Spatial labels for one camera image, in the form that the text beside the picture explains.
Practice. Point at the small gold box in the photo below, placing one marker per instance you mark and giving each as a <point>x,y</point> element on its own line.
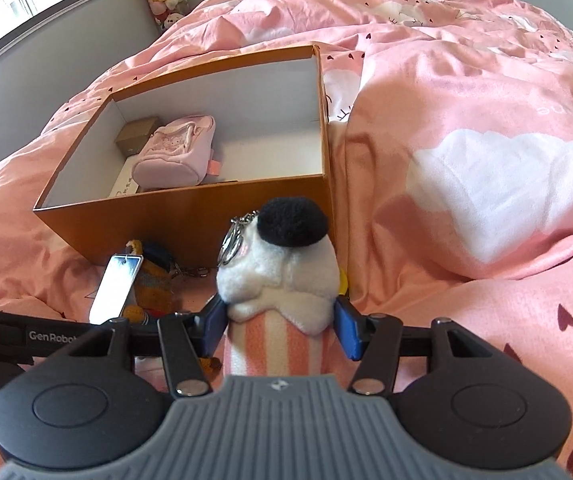
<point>136,135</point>

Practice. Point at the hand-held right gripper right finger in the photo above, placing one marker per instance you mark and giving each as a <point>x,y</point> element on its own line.
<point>349,327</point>

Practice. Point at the pink mini backpack pouch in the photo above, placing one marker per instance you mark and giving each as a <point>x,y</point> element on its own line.
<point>176,155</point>

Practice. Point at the yellow round object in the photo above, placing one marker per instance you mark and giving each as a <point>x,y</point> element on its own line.
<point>344,280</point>

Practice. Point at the long white box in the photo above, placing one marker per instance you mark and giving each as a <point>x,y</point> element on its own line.
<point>124,182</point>

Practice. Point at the pink printed blanket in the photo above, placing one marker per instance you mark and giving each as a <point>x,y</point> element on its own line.
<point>466,110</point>

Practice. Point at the orange cardboard box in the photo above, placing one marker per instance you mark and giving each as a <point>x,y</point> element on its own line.
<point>191,225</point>

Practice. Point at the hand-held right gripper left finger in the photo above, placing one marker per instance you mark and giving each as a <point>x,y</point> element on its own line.
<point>214,330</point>

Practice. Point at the window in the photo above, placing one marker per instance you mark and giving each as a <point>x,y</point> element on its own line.
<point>26,0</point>

